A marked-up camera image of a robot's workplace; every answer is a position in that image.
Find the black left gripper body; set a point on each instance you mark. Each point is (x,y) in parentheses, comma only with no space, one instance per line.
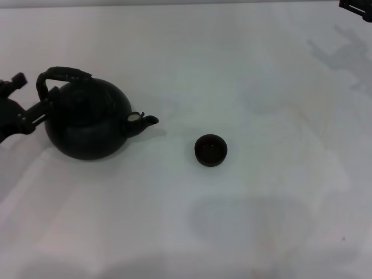
(11,119)

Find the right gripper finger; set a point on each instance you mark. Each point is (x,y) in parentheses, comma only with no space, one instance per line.
(359,7)

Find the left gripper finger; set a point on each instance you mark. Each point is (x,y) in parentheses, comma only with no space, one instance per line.
(33,114)
(18,80)

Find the black round teapot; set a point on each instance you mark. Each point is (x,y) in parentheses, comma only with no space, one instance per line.
(87,130)

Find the small dark teacup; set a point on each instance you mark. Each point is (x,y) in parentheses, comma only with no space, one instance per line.
(210,151)

